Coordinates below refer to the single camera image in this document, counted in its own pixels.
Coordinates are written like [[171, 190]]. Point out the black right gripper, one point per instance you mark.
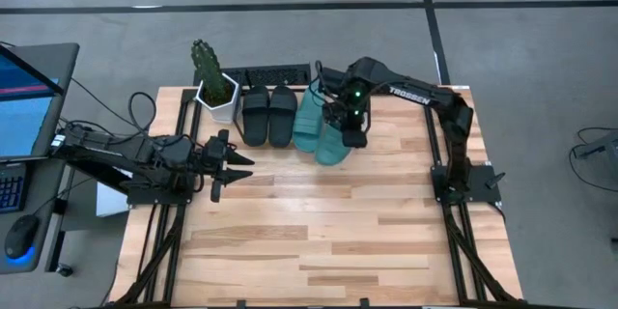
[[355, 138]]

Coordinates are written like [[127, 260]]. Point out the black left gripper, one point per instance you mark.
[[217, 159]]

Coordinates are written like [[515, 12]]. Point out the teal rubber slide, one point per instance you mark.
[[308, 125], [330, 149]]

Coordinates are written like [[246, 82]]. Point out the black rubber slide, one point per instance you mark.
[[283, 116], [255, 116]]

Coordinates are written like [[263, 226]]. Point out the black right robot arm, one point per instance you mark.
[[415, 96]]

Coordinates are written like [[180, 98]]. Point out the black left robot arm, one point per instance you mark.
[[145, 152]]

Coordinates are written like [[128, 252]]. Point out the green cactus in white pot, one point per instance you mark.
[[215, 92]]

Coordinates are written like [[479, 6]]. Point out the black keyboard on table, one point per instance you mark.
[[270, 75]]

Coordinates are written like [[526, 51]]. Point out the black table edge clamp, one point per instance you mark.
[[241, 303], [364, 302]]

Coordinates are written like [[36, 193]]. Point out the dark computer desk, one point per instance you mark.
[[43, 188]]

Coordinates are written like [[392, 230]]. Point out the computer monitor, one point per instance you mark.
[[29, 101]]

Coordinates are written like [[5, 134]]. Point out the black computer mouse blue light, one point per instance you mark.
[[20, 236]]

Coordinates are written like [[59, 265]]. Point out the grey stand foot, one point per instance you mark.
[[601, 145]]

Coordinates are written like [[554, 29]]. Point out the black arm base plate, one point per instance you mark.
[[159, 196], [483, 183]]

